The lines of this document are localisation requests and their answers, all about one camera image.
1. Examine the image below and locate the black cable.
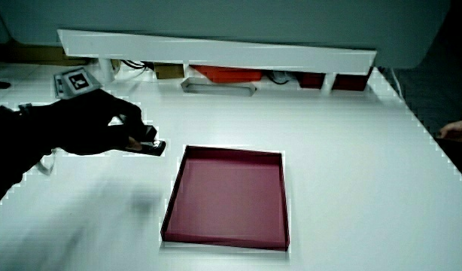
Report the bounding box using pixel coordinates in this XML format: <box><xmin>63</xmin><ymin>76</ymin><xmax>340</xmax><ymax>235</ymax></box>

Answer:
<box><xmin>120</xmin><ymin>59</ymin><xmax>155</xmax><ymax>72</ymax></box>

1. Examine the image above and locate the black stapler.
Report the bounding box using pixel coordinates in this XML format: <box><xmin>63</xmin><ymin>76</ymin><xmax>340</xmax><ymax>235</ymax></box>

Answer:
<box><xmin>120</xmin><ymin>114</ymin><xmax>167</xmax><ymax>157</ymax></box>

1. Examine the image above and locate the orange box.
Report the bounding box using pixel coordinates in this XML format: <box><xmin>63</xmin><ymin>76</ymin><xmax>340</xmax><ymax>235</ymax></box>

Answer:
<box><xmin>190</xmin><ymin>65</ymin><xmax>263</xmax><ymax>84</ymax></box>

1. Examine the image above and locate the grey flat tray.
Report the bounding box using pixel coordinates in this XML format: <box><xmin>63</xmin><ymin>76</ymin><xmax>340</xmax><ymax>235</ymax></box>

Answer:
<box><xmin>180</xmin><ymin>77</ymin><xmax>257</xmax><ymax>98</ymax></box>

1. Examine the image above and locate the large brown cardboard box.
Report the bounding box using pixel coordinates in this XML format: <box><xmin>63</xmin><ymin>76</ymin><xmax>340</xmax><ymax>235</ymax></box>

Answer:
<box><xmin>8</xmin><ymin>40</ymin><xmax>90</xmax><ymax>67</ymax></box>

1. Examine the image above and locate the white desk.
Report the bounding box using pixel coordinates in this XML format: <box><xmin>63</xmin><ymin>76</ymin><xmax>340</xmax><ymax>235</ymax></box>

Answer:
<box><xmin>0</xmin><ymin>62</ymin><xmax>462</xmax><ymax>271</ymax></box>

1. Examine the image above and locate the small brown cardboard box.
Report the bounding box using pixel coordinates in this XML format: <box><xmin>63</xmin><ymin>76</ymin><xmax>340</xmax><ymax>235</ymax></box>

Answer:
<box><xmin>153</xmin><ymin>62</ymin><xmax>185</xmax><ymax>81</ymax></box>

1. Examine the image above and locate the person's right forearm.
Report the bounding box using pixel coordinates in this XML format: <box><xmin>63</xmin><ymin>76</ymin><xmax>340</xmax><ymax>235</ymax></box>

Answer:
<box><xmin>0</xmin><ymin>105</ymin><xmax>53</xmax><ymax>212</ymax></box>

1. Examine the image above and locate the white desk shelf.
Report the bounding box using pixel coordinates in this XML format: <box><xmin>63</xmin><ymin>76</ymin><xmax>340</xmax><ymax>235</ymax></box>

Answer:
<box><xmin>56</xmin><ymin>29</ymin><xmax>378</xmax><ymax>95</ymax></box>

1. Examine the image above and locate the person's right hand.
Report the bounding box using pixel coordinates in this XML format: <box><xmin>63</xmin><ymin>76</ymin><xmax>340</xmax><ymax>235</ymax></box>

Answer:
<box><xmin>27</xmin><ymin>66</ymin><xmax>147</xmax><ymax>157</ymax></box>

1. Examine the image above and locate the dark red shallow tray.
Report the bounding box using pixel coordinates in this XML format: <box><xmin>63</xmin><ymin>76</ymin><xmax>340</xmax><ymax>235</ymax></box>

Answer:
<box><xmin>160</xmin><ymin>145</ymin><xmax>291</xmax><ymax>252</ymax></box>

